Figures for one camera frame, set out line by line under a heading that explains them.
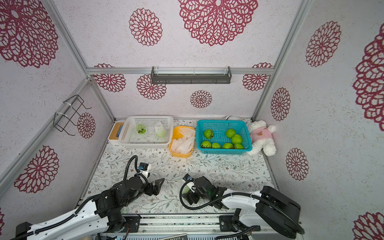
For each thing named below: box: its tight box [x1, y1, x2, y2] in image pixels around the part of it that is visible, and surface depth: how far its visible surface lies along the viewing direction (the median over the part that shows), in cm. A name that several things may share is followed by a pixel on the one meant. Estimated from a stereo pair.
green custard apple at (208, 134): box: [203, 129, 214, 139], surface depth 107 cm
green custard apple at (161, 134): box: [156, 130, 167, 138], surface depth 105 cm
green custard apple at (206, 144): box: [200, 140, 212, 149], surface depth 99 cm
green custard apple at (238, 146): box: [234, 143, 244, 150], surface depth 99 cm
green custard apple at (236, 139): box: [231, 134, 243, 144], surface depth 102 cm
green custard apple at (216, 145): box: [211, 142, 221, 149], surface depth 99 cm
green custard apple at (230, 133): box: [226, 128, 237, 139], surface depth 108 cm
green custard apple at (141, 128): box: [136, 123, 147, 135], surface depth 108 cm
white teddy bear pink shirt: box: [248, 120, 277, 157], surface depth 100 cm
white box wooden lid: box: [109, 122, 125, 140], surface depth 108 cm
